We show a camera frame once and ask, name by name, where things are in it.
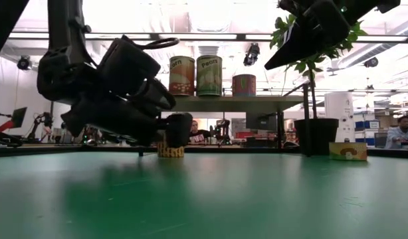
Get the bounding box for small black tilted monitor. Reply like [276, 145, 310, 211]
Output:
[10, 106, 29, 129]

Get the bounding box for blue storage bins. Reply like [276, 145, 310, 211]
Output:
[355, 119, 381, 131]

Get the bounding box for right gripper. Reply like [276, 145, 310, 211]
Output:
[264, 0, 367, 70]

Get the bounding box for green pears label tin can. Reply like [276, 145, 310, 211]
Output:
[195, 54, 223, 97]

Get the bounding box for green plant in black pot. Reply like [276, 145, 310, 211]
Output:
[269, 13, 369, 157]

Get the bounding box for green table mat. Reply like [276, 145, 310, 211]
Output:
[0, 151, 408, 239]

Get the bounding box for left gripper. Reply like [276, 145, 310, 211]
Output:
[60, 79, 194, 149]

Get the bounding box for person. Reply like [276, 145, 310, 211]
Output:
[384, 115, 408, 150]
[189, 119, 212, 145]

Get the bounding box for white pillar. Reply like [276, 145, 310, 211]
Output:
[324, 92, 356, 143]

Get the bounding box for red and black stand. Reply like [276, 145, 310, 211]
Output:
[0, 108, 25, 148]

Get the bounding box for small pink teal tin can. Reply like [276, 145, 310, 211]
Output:
[231, 74, 257, 98]

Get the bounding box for corn label tin can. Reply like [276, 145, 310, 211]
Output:
[169, 55, 196, 97]

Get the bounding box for flat mushroom label tin can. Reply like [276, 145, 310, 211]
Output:
[328, 141, 368, 162]

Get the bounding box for yellow black patterned tin can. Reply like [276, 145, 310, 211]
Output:
[157, 139, 185, 159]

